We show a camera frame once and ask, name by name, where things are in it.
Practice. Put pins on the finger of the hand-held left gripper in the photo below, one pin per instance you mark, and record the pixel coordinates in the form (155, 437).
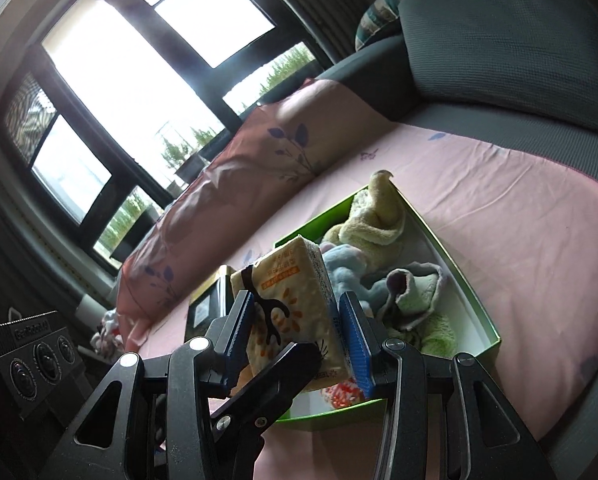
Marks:
(279, 375)

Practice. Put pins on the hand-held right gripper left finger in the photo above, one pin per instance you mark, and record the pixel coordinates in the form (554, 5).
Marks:
(241, 345)

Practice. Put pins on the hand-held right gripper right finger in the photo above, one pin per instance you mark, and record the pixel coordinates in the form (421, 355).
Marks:
(356, 345)

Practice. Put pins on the red white knitted sock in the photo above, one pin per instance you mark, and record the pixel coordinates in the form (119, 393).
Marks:
(341, 392)

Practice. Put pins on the cream tissue pack with barcode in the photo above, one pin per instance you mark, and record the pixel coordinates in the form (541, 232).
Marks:
(299, 300)

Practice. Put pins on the light blue fluffy towel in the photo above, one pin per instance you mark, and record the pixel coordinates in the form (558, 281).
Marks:
(344, 265)

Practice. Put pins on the purple knitted cloth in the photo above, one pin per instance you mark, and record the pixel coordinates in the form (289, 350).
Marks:
(431, 277)

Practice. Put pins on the green cardboard box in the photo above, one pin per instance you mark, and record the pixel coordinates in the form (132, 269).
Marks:
(444, 255)

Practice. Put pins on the cream fluffy towel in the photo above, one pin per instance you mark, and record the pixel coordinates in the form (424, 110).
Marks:
(374, 220)

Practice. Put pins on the black gold box lid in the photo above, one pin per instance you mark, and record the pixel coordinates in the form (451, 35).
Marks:
(204, 305)

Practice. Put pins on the white patterned rag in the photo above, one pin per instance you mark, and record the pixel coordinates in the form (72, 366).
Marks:
(108, 332)

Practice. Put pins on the white pipe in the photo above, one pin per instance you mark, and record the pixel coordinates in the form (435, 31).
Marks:
(91, 307)

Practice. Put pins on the pink floral pillow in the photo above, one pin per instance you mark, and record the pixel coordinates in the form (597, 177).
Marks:
(239, 175)

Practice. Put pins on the black device with round dials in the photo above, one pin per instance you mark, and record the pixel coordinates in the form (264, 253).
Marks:
(34, 355)

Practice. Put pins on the window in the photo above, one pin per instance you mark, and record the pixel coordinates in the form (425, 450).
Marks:
(129, 70)

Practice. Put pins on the striped teal cushion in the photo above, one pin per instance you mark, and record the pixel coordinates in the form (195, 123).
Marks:
(379, 20)

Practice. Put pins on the grey sofa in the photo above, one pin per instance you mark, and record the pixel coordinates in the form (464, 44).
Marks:
(504, 35)

